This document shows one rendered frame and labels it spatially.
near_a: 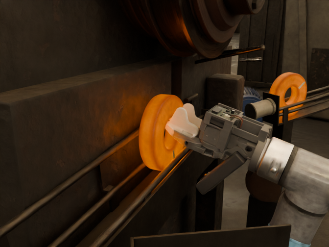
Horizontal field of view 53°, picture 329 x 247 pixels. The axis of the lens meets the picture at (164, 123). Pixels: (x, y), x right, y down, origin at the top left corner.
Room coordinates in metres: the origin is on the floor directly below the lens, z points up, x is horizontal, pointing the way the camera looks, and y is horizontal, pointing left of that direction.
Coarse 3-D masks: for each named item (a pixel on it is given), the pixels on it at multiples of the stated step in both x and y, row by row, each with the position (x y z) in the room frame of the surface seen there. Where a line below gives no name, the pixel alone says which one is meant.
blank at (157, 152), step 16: (160, 96) 0.64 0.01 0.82; (176, 96) 0.67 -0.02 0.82; (144, 112) 0.60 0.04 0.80; (160, 112) 0.60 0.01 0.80; (144, 128) 0.58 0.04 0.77; (160, 128) 0.60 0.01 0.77; (144, 144) 0.58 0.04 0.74; (160, 144) 0.59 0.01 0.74; (176, 144) 0.66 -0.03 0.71; (144, 160) 0.59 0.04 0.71; (160, 160) 0.59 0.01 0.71
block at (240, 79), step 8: (208, 80) 0.99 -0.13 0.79; (216, 80) 0.98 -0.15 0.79; (224, 80) 0.97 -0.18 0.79; (232, 80) 0.96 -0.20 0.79; (240, 80) 0.97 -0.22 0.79; (208, 88) 0.99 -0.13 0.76; (216, 88) 0.98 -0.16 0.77; (224, 88) 0.96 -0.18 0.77; (232, 88) 0.95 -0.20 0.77; (240, 88) 0.97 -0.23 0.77; (208, 96) 0.99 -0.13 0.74; (216, 96) 0.98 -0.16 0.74; (224, 96) 0.96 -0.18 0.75; (232, 96) 0.95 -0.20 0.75; (240, 96) 0.98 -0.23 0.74; (208, 104) 0.99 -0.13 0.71; (216, 104) 0.97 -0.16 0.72; (224, 104) 0.96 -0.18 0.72; (232, 104) 0.95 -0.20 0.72; (240, 104) 0.98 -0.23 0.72
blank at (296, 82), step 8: (288, 72) 1.17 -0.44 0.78; (280, 80) 1.12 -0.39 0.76; (288, 80) 1.13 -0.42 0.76; (296, 80) 1.15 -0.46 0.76; (304, 80) 1.17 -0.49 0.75; (272, 88) 1.13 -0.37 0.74; (280, 88) 1.11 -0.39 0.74; (296, 88) 1.15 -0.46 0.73; (304, 88) 1.17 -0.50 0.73; (280, 96) 1.11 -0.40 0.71; (296, 96) 1.16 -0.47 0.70; (304, 96) 1.17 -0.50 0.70; (280, 104) 1.12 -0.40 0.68; (288, 104) 1.14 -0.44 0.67; (280, 112) 1.12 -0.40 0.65; (296, 112) 1.16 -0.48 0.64
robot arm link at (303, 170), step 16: (288, 160) 0.51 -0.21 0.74; (304, 160) 0.50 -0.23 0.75; (320, 160) 0.50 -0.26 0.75; (288, 176) 0.50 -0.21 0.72; (304, 176) 0.49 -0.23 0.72; (320, 176) 0.48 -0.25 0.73; (288, 192) 0.51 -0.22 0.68; (304, 192) 0.49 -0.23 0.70; (320, 192) 0.48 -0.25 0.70; (304, 208) 0.48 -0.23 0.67; (320, 208) 0.48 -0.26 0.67
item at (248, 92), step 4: (244, 88) 3.01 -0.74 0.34; (248, 88) 2.99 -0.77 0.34; (244, 92) 2.92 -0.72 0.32; (248, 92) 2.91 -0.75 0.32; (252, 92) 2.89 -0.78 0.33; (256, 92) 3.00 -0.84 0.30; (244, 96) 2.76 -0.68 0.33; (248, 96) 2.73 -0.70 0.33; (252, 96) 2.73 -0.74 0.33; (256, 96) 2.82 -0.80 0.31; (260, 96) 2.93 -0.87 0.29; (244, 100) 2.70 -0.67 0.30; (248, 100) 2.70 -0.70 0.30; (252, 100) 2.70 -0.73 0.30; (256, 100) 2.70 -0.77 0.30; (260, 100) 2.71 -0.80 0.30; (244, 104) 2.70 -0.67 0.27; (244, 108) 2.70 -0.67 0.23; (244, 112) 2.70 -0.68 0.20; (256, 120) 2.69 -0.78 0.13; (260, 120) 2.69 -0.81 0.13
